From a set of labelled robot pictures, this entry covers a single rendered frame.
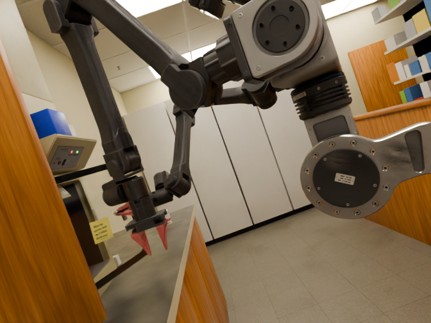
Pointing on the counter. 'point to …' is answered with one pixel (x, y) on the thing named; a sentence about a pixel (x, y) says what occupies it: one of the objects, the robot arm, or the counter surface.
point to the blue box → (50, 123)
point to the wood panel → (36, 227)
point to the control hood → (49, 146)
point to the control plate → (64, 152)
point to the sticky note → (101, 230)
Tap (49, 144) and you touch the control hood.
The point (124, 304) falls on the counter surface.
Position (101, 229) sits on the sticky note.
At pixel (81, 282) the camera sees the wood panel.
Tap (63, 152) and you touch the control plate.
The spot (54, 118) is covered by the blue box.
